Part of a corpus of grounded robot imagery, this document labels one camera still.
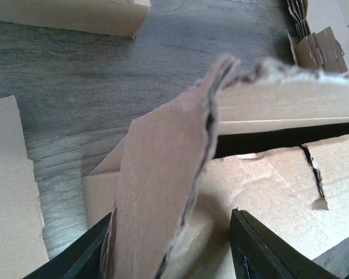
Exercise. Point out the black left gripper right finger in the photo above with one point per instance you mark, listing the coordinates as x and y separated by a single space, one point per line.
258 252

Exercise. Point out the large cardboard box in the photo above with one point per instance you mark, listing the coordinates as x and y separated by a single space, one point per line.
171 200
22 248

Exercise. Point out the small folded cardboard box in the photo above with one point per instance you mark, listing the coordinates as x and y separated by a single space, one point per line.
118 18

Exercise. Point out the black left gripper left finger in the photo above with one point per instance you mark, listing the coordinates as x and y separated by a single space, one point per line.
80 260

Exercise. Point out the large folded cardboard box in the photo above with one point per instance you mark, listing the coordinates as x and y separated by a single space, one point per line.
22 248

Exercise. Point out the right stack flat cardboard blanks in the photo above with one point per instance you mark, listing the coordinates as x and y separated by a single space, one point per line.
322 40

